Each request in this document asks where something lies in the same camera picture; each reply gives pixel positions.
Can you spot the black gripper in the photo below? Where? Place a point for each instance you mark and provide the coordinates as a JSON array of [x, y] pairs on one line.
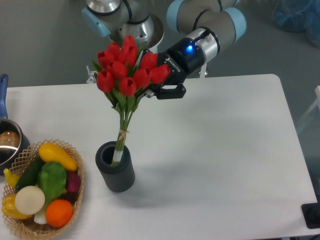
[[183, 58]]

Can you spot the red tulip bouquet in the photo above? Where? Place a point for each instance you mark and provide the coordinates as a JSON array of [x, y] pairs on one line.
[[122, 75]]

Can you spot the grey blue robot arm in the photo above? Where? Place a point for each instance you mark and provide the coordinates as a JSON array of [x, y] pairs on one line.
[[209, 27]]

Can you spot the dark grey ribbed vase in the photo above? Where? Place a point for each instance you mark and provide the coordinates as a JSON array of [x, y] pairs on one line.
[[117, 178]]

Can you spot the blue plastic bag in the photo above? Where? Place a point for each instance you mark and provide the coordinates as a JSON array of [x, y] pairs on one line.
[[299, 16]]

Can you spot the purple red onion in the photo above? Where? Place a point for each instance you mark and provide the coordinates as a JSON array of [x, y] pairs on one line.
[[73, 182]]

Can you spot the yellow squash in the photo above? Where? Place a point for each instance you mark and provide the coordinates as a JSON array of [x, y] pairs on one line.
[[50, 152]]

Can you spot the green lettuce leaf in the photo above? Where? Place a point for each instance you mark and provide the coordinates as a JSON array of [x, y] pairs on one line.
[[52, 181]]

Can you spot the orange fruit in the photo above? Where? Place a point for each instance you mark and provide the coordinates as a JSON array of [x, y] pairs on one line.
[[59, 212]]

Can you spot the dark green cucumber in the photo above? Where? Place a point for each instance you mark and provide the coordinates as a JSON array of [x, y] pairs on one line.
[[30, 175]]

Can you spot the black device at table edge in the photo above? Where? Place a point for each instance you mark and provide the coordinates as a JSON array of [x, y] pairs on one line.
[[311, 214]]

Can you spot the white round radish slice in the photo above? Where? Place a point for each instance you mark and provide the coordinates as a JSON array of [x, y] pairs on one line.
[[29, 200]]

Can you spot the white leek stalk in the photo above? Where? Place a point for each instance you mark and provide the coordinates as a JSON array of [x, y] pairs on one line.
[[40, 216]]

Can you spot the yellow banana tip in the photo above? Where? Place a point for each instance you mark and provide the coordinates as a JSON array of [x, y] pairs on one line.
[[10, 178]]

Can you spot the woven wicker basket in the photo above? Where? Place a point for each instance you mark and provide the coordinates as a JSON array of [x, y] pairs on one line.
[[28, 229]]

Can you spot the yellow bell pepper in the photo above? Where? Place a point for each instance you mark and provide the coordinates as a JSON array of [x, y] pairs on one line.
[[9, 208]]

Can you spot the blue handled saucepan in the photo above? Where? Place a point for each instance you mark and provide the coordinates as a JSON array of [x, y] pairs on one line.
[[12, 139]]

